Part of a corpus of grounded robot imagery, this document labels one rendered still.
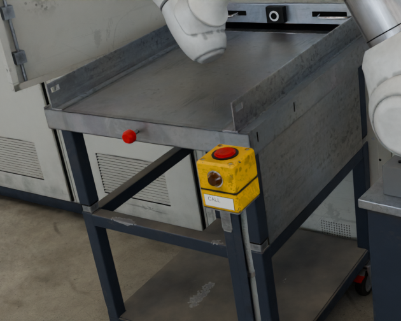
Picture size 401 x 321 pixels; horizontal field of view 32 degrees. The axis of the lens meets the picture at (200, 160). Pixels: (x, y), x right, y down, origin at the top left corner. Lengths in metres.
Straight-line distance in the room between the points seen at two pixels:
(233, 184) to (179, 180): 1.38
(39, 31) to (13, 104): 1.02
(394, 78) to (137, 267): 1.73
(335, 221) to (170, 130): 0.92
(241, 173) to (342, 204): 1.09
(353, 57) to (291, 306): 0.72
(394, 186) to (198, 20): 0.56
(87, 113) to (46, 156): 1.33
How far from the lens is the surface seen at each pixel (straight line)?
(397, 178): 1.38
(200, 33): 1.61
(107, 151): 2.81
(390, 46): 1.16
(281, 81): 1.65
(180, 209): 2.70
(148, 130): 1.65
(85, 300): 2.58
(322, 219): 2.39
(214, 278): 2.23
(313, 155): 1.82
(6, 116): 3.18
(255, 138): 1.51
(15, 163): 3.29
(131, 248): 2.80
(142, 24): 2.30
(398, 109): 1.12
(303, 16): 2.16
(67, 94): 1.89
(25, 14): 2.10
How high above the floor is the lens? 1.44
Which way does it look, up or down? 25 degrees down
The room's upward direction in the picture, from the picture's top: 10 degrees counter-clockwise
